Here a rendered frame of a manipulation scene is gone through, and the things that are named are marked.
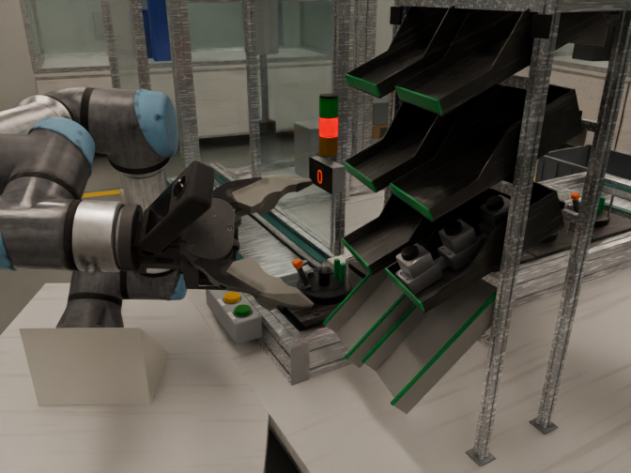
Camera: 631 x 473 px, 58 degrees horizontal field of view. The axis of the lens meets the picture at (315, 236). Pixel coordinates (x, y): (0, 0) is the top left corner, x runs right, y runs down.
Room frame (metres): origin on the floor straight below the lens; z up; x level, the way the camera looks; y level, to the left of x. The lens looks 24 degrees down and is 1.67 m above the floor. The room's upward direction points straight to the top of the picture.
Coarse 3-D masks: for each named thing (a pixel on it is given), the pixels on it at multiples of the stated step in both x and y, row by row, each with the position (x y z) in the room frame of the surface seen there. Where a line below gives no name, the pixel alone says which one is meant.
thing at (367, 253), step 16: (384, 208) 1.07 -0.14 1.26; (400, 208) 1.08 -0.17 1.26; (368, 224) 1.05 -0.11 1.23; (384, 224) 1.06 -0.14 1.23; (400, 224) 1.04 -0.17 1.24; (416, 224) 1.02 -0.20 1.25; (432, 224) 0.96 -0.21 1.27; (352, 240) 1.04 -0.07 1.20; (368, 240) 1.03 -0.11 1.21; (384, 240) 1.01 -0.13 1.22; (400, 240) 0.99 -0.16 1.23; (416, 240) 0.95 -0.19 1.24; (368, 256) 0.98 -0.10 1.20; (384, 256) 0.93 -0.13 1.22
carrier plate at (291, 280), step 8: (304, 272) 1.35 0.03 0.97; (352, 272) 1.35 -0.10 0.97; (288, 280) 1.31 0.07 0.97; (296, 280) 1.31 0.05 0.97; (352, 280) 1.31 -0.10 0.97; (360, 280) 1.31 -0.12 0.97; (352, 288) 1.26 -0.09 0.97; (320, 304) 1.18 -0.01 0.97; (328, 304) 1.18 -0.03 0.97; (336, 304) 1.18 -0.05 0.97; (288, 312) 1.16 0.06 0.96; (296, 312) 1.15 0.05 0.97; (304, 312) 1.15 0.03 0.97; (320, 312) 1.15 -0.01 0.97; (328, 312) 1.15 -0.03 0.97; (296, 320) 1.12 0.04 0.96; (304, 320) 1.11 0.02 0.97; (312, 320) 1.11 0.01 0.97; (320, 320) 1.11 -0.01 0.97; (304, 328) 1.09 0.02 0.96
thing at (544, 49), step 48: (432, 0) 1.01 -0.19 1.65; (480, 0) 0.92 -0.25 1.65; (528, 0) 0.83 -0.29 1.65; (624, 48) 0.88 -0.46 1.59; (528, 96) 0.81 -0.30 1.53; (528, 144) 0.80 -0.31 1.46; (384, 192) 1.10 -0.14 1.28; (528, 192) 0.80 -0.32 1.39; (576, 240) 0.89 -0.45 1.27; (576, 288) 0.88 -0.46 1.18; (480, 432) 0.81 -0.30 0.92
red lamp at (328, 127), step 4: (320, 120) 1.46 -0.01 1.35; (324, 120) 1.45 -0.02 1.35; (328, 120) 1.45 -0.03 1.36; (332, 120) 1.45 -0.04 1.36; (336, 120) 1.46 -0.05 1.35; (320, 124) 1.46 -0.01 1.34; (324, 124) 1.45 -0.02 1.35; (328, 124) 1.45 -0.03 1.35; (332, 124) 1.45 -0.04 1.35; (336, 124) 1.46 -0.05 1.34; (320, 128) 1.46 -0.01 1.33; (324, 128) 1.45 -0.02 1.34; (328, 128) 1.45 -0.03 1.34; (332, 128) 1.45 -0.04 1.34; (336, 128) 1.46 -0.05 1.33; (320, 132) 1.46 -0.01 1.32; (324, 132) 1.45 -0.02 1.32; (328, 132) 1.45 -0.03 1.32; (332, 132) 1.45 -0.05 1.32; (336, 132) 1.46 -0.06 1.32; (320, 136) 1.46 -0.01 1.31; (324, 136) 1.45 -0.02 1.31; (328, 136) 1.45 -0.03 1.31; (332, 136) 1.45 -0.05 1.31; (336, 136) 1.46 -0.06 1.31
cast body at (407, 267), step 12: (408, 252) 0.85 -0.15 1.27; (420, 252) 0.85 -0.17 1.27; (408, 264) 0.83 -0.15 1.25; (420, 264) 0.84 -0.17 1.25; (432, 264) 0.84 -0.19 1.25; (444, 264) 0.87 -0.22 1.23; (396, 276) 0.87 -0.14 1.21; (408, 276) 0.85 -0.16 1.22; (420, 276) 0.84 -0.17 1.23; (432, 276) 0.85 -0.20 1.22; (408, 288) 0.83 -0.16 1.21; (420, 288) 0.84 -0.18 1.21
